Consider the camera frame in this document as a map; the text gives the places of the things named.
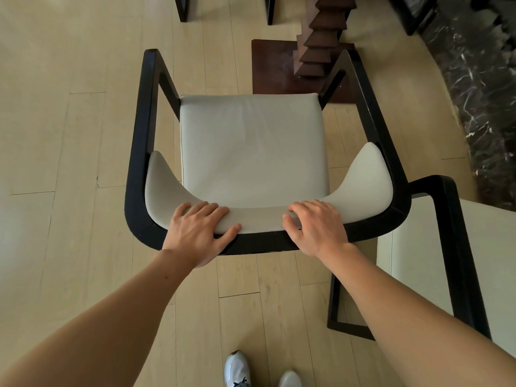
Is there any person's right hand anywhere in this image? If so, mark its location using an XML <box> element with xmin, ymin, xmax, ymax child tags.
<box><xmin>282</xmin><ymin>200</ymin><xmax>357</xmax><ymax>261</ymax></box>

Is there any person's left hand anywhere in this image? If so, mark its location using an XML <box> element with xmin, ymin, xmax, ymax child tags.
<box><xmin>162</xmin><ymin>202</ymin><xmax>242</xmax><ymax>270</ymax></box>

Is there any grey cushioned black armchair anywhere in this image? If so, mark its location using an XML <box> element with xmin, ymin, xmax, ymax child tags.
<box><xmin>124</xmin><ymin>48</ymin><xmax>412</xmax><ymax>256</ymax></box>

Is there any cream cushioned black armchair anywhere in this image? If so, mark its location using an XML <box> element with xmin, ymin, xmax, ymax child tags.
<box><xmin>327</xmin><ymin>175</ymin><xmax>516</xmax><ymax>359</ymax></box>

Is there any person's right forearm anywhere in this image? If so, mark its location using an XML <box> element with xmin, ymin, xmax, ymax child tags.
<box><xmin>322</xmin><ymin>243</ymin><xmax>516</xmax><ymax>387</ymax></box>

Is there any person's left forearm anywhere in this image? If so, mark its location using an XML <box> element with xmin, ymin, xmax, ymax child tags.
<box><xmin>0</xmin><ymin>249</ymin><xmax>194</xmax><ymax>387</ymax></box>

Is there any person's white left shoe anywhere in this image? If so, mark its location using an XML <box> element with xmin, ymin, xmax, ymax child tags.
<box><xmin>224</xmin><ymin>350</ymin><xmax>252</xmax><ymax>387</ymax></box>

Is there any person's white shoe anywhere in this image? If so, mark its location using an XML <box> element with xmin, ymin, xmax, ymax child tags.
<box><xmin>278</xmin><ymin>370</ymin><xmax>302</xmax><ymax>387</ymax></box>
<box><xmin>224</xmin><ymin>350</ymin><xmax>252</xmax><ymax>387</ymax></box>

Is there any person's white right shoe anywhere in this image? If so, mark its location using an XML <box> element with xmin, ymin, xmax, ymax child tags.
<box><xmin>278</xmin><ymin>370</ymin><xmax>302</xmax><ymax>387</ymax></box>

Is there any dark brown wooden table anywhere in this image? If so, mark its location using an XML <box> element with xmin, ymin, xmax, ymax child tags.
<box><xmin>251</xmin><ymin>0</ymin><xmax>357</xmax><ymax>104</ymax></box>

